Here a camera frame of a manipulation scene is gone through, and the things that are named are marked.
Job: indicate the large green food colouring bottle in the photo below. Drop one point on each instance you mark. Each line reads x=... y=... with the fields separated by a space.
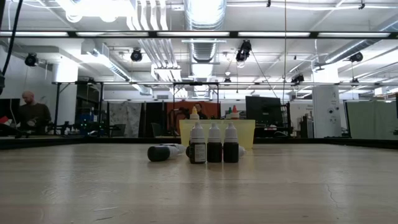
x=228 y=117

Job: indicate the small blue dropper bottle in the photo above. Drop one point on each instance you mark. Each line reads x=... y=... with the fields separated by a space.
x=242 y=151

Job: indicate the large black monitor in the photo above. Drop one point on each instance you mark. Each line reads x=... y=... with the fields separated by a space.
x=264 y=109

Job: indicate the black rig bar with lights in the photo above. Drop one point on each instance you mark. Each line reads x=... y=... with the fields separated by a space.
x=342 y=34

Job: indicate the black ceiling spotlight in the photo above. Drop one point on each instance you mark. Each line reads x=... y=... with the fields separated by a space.
x=298 y=78
x=244 y=51
x=31 y=59
x=136 y=55
x=356 y=57

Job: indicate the grey patterned curtain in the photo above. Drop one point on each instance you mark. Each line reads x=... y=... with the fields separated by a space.
x=127 y=115

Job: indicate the silver round ceiling duct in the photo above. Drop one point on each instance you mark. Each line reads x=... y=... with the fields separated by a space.
x=203 y=12

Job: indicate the small labelled dropper bottle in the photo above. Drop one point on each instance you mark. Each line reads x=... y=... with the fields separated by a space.
x=197 y=152

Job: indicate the yellow translucent plastic bin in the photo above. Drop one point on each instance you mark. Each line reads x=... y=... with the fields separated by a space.
x=248 y=133

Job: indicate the small black monitor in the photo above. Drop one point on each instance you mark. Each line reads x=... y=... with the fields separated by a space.
x=9 y=109

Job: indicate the black aluminium table frame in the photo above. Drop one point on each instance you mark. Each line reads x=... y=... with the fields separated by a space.
x=46 y=142

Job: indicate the orange partition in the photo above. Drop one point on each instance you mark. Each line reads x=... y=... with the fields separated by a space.
x=214 y=107

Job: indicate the person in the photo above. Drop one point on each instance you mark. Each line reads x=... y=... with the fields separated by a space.
x=200 y=113
x=32 y=115

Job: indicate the red strip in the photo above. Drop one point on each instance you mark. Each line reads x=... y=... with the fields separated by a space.
x=3 y=120

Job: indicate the white round column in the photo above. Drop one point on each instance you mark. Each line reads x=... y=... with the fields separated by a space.
x=326 y=109

